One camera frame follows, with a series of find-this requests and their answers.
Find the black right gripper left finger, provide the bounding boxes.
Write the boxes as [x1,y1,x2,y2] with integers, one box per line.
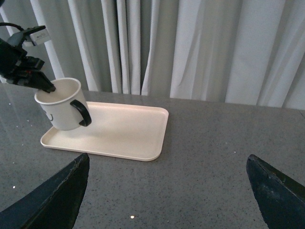
[0,153,90,229]

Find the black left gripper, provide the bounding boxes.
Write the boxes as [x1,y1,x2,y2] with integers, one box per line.
[0,39,56,93]

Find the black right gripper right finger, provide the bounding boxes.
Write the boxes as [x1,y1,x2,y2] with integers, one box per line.
[246,155,305,229]

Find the white smiley mug black handle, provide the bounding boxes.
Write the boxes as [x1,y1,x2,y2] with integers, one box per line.
[34,78,92,131]

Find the cream rectangular tray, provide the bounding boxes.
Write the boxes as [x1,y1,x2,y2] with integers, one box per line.
[41,102,169,161]

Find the white pleated curtain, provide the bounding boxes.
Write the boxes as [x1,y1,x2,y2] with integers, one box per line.
[0,0,305,109]

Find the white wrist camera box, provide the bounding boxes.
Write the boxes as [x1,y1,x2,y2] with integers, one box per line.
[24,25,51,47]

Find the black camera cable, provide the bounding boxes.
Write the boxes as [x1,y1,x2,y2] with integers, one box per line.
[0,22,26,33]

